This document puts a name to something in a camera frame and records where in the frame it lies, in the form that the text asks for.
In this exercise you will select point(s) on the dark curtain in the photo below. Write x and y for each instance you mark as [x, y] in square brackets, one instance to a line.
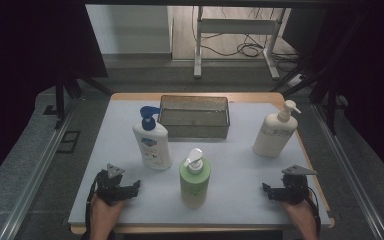
[20, 66]
[373, 66]

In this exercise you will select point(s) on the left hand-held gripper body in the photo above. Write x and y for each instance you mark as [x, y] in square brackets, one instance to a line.
[108, 190]

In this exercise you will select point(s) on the black metal stand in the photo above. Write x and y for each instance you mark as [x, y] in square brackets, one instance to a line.
[330, 106]
[60, 100]

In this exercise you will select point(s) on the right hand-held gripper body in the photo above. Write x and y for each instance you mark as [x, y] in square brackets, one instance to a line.
[296, 188]

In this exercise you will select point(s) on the cream pump bottle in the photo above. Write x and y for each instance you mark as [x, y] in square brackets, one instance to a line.
[273, 136]

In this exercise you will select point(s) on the green bottle with white pump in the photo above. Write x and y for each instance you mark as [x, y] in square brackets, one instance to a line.
[194, 183]

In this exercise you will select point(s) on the person's left hand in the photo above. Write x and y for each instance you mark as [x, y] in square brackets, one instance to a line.
[105, 213]

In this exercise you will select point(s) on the white metal desk frame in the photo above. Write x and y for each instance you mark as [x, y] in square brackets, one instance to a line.
[236, 26]

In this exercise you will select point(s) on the white wall panel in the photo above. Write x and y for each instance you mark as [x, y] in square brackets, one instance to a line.
[130, 28]

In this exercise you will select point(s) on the wooden table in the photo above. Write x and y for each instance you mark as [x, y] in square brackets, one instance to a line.
[256, 97]

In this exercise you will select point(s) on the white power strip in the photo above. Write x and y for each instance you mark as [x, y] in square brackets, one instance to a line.
[296, 80]

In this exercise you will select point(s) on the black floor plate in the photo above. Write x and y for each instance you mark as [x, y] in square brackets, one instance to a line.
[68, 141]

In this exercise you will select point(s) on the white bottle with blue pump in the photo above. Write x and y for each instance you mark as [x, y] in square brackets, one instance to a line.
[153, 143]

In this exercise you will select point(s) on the metal mesh basket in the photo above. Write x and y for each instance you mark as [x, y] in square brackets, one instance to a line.
[194, 125]

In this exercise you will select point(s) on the aluminium rail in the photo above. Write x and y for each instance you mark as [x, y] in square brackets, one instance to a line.
[350, 173]
[36, 173]

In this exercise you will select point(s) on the person's right hand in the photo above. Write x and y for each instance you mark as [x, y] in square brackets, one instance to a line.
[301, 213]

